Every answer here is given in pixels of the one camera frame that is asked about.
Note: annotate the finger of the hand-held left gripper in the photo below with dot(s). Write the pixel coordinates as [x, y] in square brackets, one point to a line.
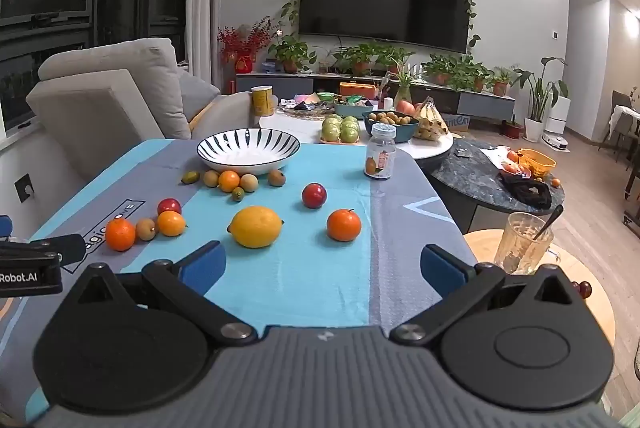
[4, 227]
[60, 248]

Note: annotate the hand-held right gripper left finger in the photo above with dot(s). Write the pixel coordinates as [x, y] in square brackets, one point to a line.
[202, 265]

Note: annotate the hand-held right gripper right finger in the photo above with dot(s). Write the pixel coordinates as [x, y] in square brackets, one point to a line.
[442, 270]

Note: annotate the orange mandarin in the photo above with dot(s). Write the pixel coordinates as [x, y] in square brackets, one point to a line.
[343, 225]
[171, 223]
[120, 234]

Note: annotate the yellow lemon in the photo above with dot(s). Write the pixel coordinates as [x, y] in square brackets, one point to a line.
[255, 226]

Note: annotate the red apple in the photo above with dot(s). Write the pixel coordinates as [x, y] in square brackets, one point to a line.
[169, 207]
[314, 195]
[405, 106]

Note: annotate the small orange citrus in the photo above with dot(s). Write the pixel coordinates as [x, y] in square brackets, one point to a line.
[229, 181]

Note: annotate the striped white ceramic bowl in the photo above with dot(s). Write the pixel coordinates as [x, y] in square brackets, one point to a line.
[240, 155]

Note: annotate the pile of small tan fruits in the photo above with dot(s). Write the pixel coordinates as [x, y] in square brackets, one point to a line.
[390, 117]

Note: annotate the round wooden stool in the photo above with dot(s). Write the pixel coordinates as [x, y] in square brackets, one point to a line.
[480, 245]

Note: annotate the small brown fruit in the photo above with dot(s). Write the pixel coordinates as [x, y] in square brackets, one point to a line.
[210, 178]
[276, 178]
[248, 182]
[145, 228]

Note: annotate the small green oval fruit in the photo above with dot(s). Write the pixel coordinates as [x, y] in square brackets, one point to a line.
[237, 194]
[190, 178]

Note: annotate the clear drinking glass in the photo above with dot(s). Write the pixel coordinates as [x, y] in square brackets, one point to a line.
[520, 243]

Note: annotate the dark marble round table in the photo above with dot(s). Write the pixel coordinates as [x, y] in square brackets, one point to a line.
[465, 178]

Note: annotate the black cloth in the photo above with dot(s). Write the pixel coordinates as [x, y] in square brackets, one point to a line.
[525, 193]

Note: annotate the orange-red fruit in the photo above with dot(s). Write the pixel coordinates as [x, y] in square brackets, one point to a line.
[510, 167]
[512, 156]

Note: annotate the white paper sheet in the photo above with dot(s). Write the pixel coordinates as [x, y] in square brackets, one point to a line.
[492, 155]

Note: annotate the clear jar with orange label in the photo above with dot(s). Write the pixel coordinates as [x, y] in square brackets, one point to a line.
[380, 152]

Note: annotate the dark red small fruit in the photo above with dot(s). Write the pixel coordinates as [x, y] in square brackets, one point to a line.
[584, 290]

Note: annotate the dark blue bowl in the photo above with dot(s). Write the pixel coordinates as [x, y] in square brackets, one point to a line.
[400, 133]

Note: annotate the orange plastic basket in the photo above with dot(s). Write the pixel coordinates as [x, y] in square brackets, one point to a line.
[537, 162]

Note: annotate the beige sofa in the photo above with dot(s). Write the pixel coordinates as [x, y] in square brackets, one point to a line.
[100, 107]

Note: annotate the cardboard box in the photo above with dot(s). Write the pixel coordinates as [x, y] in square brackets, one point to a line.
[457, 122]

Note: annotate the bunch of bananas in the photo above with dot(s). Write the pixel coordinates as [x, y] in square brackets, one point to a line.
[431, 120]

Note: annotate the small plant in red pot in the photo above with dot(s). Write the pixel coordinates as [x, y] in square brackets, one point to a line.
[512, 127]

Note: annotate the white oval coffee table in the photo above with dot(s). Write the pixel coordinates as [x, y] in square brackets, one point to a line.
[300, 130]

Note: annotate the grey cushion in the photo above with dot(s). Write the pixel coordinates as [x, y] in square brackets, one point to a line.
[197, 95]

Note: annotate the cluster of green apples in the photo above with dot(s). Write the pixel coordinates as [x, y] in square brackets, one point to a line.
[340, 130]

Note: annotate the yellow can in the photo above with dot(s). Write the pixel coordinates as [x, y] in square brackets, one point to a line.
[262, 101]

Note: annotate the small white bottle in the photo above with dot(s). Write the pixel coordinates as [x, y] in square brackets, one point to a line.
[387, 103]

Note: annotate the spider plant in glass vase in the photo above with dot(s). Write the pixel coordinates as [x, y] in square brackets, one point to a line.
[402, 92]

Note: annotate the teal tray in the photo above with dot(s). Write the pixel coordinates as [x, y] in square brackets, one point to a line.
[350, 110]

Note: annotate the glass plate of snacks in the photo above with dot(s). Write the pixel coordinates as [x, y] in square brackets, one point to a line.
[300, 107]

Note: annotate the white robot vacuum dock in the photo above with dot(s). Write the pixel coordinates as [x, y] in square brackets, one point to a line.
[557, 117]

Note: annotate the potted green plant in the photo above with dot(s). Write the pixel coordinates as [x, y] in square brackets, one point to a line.
[290, 52]
[440, 70]
[395, 57]
[500, 82]
[360, 57]
[475, 75]

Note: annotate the grey television cabinet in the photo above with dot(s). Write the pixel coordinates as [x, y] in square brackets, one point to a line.
[280, 83]

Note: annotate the tall plant in white pot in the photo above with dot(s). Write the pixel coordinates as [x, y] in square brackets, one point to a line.
[540, 97]

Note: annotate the orange box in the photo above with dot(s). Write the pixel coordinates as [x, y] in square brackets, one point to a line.
[359, 89]

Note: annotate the white picket planter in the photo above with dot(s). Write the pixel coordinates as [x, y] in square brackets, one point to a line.
[415, 71]

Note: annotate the green bowl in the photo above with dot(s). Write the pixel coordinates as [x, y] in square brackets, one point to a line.
[325, 96]

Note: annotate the red flowers in red vase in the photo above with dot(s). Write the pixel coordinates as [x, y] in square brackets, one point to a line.
[230, 40]

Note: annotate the dark dining chair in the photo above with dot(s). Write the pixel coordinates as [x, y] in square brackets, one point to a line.
[617, 100]

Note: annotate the dark wall socket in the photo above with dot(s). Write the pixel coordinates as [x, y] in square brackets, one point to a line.
[24, 188]

